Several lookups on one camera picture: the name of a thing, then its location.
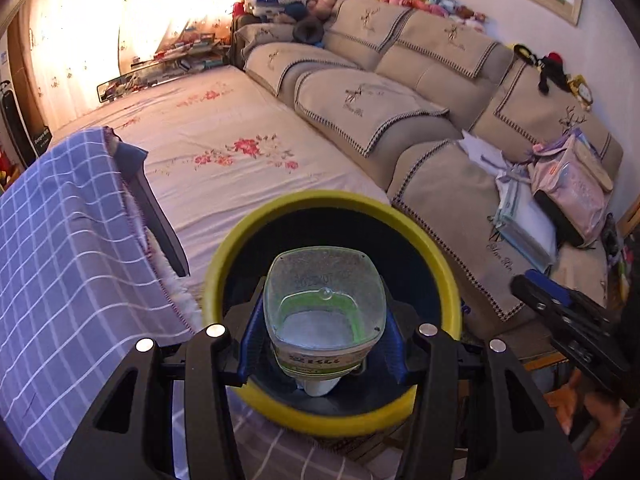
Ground beige sofa with embroidered covers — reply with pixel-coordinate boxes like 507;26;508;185
232;0;626;361

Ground pink backpack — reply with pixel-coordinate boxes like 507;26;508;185
527;132;613;248

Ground grey checked cloth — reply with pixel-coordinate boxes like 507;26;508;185
172;400;371;480

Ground cluttered glass coffee table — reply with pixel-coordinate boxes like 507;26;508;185
95;35;231;103

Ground blue checked tablecloth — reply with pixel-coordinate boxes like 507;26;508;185
0;127;201;480

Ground loose white papers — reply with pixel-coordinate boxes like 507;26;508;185
457;130;511;171

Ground yellow plush toy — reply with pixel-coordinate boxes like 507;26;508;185
570;75;593;108

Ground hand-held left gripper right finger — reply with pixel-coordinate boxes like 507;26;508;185
382;305;583;480

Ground floral printed bed sheet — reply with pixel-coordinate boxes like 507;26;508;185
47;65;396;336

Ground yellow rimmed black trash bin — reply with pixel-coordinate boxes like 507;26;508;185
202;190;463;436

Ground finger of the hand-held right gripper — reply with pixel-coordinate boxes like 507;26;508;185
509;269;608;356

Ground dark grey round cushion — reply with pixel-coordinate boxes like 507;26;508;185
294;17;326;45

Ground black and red plush toy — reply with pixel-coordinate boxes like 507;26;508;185
512;42;571;93

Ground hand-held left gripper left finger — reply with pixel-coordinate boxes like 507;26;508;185
54;290;266;480

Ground person's right hand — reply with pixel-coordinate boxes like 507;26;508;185
547;382;626;443

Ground clear plastic bottle green label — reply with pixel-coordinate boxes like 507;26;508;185
262;247;388;378

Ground star printed blue white bag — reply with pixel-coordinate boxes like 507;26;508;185
246;0;306;16

